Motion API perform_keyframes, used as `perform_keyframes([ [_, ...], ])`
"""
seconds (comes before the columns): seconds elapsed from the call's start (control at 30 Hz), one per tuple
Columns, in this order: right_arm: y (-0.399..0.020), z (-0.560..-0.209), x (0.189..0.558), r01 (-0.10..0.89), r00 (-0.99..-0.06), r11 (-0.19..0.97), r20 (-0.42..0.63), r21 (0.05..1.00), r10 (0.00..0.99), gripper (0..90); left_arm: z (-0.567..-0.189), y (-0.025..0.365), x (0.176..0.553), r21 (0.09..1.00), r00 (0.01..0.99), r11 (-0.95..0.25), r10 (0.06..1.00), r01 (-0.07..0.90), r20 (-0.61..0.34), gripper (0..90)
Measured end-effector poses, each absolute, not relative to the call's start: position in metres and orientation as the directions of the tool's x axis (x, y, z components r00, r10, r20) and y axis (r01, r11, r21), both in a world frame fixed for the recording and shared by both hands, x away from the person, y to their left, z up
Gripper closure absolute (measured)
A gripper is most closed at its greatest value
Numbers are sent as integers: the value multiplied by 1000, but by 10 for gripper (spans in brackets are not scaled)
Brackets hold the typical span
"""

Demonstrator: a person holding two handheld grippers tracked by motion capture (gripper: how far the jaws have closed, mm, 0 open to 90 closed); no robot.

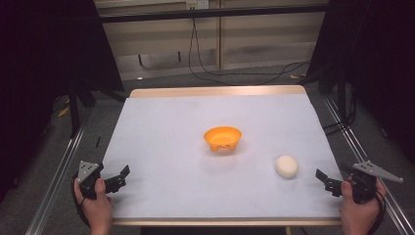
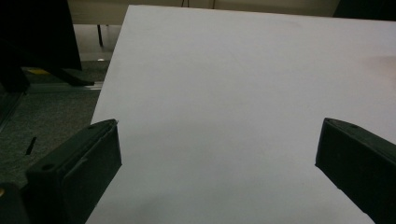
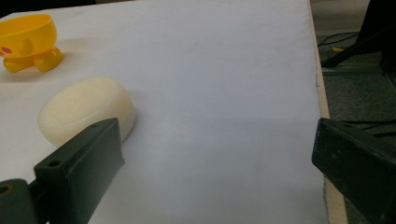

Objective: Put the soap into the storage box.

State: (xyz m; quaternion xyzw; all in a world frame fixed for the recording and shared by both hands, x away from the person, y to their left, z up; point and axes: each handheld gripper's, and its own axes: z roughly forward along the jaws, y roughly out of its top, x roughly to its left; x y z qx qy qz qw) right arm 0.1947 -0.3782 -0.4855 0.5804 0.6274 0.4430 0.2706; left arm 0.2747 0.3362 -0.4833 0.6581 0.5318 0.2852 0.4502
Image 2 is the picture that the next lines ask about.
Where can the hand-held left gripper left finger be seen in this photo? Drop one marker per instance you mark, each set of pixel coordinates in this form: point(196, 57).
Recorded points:
point(77, 174)

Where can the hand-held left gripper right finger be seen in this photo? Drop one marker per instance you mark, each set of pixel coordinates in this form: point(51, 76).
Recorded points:
point(358, 161)

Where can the thin black stand leg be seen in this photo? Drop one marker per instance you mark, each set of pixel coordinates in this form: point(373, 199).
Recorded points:
point(100, 35)

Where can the black equipment base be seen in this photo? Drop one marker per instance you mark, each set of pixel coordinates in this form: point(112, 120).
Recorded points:
point(37, 34)

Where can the dark curtain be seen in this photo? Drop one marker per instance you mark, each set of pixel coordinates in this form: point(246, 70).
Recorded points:
point(367, 8)

